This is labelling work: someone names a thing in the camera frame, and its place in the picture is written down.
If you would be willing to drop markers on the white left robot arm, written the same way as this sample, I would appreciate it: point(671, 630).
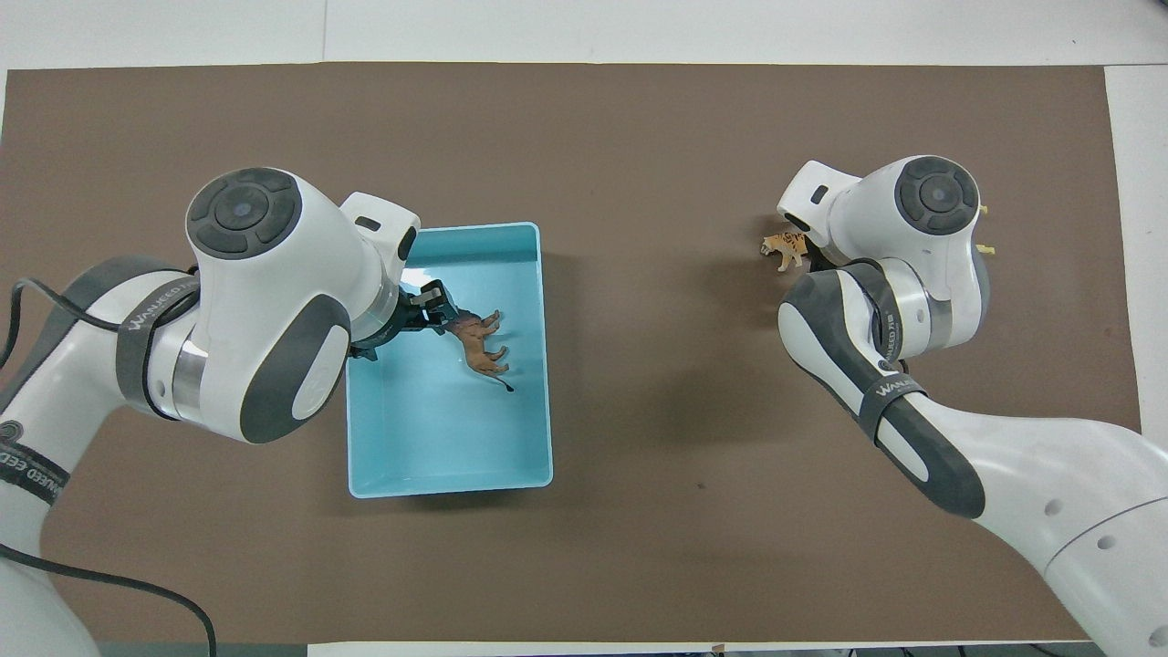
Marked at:
point(265, 319)

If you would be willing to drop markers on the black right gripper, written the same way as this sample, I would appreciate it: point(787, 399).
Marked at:
point(817, 257)

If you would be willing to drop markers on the cream llama toy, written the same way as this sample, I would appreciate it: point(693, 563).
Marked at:
point(985, 247)

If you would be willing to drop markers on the orange striped tiger toy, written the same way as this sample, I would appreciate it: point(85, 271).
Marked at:
point(785, 248)

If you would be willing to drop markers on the brown table mat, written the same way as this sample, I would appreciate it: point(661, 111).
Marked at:
point(657, 182)

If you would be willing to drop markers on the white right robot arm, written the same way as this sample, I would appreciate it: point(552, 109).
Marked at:
point(922, 274)

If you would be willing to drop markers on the brown lion toy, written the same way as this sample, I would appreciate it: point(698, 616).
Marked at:
point(476, 345)

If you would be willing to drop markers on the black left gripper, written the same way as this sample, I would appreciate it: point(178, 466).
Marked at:
point(397, 319)

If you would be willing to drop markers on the light blue storage box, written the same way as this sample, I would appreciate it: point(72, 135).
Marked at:
point(438, 429)

